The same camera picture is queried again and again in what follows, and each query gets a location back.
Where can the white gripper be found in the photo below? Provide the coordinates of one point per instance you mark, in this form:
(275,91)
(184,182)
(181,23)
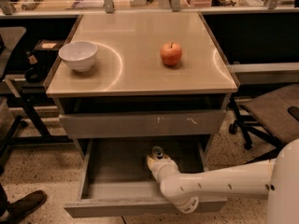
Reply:
(158,165)

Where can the silver redbull can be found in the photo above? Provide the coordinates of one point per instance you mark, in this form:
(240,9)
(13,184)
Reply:
(157,153)

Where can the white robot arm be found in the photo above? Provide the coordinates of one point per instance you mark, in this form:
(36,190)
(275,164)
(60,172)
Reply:
(276,179)

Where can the closed grey top drawer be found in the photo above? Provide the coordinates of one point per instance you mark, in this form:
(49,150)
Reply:
(82,126)

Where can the open grey middle drawer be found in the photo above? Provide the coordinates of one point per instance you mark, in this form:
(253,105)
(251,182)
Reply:
(116,180)

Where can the red apple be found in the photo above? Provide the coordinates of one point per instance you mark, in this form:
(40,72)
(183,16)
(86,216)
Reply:
(171,53)

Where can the black office chair right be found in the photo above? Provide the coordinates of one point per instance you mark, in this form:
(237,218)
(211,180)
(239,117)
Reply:
(272,116)

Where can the white bowl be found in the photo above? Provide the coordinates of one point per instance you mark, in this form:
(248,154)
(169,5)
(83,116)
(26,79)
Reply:
(79,55)

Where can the brown shoe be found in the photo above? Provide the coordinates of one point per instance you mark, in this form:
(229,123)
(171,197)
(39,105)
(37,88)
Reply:
(25,206)

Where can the black chair left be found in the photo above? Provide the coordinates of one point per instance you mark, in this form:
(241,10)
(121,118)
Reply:
(10,37)

